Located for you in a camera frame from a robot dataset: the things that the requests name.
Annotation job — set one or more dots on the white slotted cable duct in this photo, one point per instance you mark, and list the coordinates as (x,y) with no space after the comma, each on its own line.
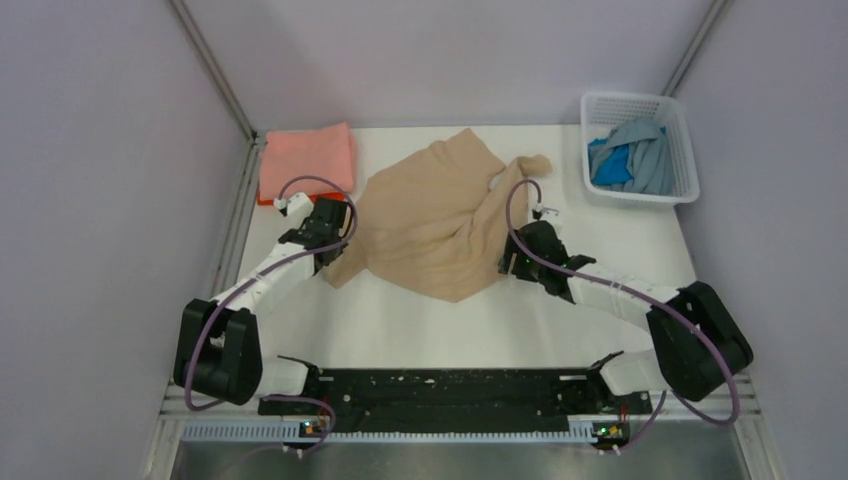
(256,431)

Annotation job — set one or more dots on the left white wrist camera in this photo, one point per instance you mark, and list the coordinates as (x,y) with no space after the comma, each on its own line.
(297,212)

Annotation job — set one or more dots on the folded pink t shirt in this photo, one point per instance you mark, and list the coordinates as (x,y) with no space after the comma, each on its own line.
(329,153)

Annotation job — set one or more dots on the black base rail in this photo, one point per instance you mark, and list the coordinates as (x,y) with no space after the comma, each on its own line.
(458,400)

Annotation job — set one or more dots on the right aluminium frame post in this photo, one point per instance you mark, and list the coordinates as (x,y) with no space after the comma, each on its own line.
(707,26)

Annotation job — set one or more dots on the white plastic basket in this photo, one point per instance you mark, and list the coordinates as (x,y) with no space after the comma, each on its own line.
(602,112)

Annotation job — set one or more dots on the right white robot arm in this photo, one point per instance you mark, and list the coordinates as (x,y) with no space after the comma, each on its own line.
(696,344)

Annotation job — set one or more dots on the aluminium frame post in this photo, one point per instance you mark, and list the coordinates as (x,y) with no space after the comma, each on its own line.
(211,66)
(707,26)

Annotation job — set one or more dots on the beige t shirt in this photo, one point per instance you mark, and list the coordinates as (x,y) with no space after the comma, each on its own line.
(436,223)

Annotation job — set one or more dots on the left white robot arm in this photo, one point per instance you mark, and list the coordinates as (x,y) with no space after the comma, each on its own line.
(225,353)

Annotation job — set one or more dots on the bright blue t shirt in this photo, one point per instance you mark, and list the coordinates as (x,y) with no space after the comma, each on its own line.
(613,170)

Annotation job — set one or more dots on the folded orange t shirt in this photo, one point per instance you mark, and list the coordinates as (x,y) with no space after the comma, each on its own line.
(297,198)

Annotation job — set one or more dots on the light blue t shirt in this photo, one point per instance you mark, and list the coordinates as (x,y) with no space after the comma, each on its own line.
(650,160)

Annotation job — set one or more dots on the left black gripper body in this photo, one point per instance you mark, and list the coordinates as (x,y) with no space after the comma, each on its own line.
(339,250)

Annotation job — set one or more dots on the left aluminium frame post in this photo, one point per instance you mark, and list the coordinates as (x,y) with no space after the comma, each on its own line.
(211,66)

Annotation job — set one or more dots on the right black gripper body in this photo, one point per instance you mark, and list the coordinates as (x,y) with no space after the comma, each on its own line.
(525,267)

